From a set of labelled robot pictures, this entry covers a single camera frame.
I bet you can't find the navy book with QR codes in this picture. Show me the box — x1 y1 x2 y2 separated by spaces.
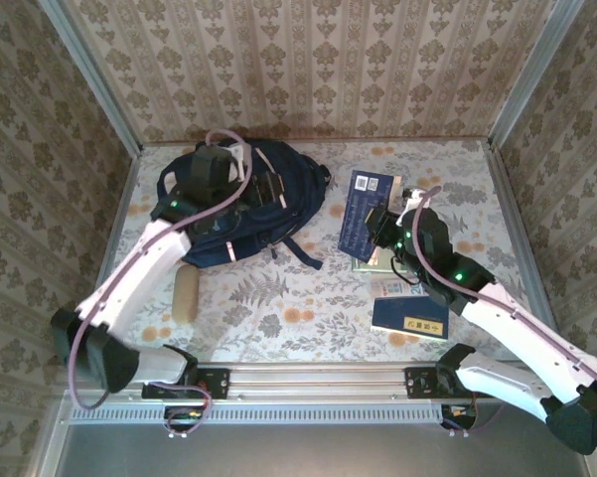
337 170 403 262

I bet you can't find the navy backpack with pink trim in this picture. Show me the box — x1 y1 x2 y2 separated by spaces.
157 138 332 272

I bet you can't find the green notebook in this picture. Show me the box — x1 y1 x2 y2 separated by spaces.
351 247 396 274

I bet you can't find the navy book with yellow label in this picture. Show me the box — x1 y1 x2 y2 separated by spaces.
371 295 451 341

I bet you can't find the floral table cover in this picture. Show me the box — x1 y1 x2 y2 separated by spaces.
86 138 547 364

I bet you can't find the grey metal panel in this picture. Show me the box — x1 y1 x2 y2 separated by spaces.
54 401 592 477

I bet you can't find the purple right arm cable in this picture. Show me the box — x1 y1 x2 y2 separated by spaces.
410 186 597 438

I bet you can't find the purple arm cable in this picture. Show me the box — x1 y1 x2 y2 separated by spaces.
67 128 254 439
410 186 597 438

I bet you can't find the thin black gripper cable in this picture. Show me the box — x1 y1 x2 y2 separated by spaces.
388 251 414 283

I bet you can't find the aluminium table side rail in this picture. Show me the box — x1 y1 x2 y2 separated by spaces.
74 146 143 364
486 138 568 363

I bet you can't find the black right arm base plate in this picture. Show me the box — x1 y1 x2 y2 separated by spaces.
404 366 498 399

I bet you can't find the aluminium upright frame post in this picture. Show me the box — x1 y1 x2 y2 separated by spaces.
38 0 144 153
487 0 586 148

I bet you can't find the aluminium mounting rail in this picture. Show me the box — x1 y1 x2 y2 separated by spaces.
54 361 590 401

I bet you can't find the small circuit board with wires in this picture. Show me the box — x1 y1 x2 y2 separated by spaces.
439 402 478 431
163 404 208 423

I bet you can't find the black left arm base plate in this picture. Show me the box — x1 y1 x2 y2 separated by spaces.
141 367 230 399

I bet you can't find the slotted grey cable duct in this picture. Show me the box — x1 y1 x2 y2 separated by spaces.
68 401 446 424

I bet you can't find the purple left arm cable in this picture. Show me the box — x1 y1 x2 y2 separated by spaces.
67 128 254 439

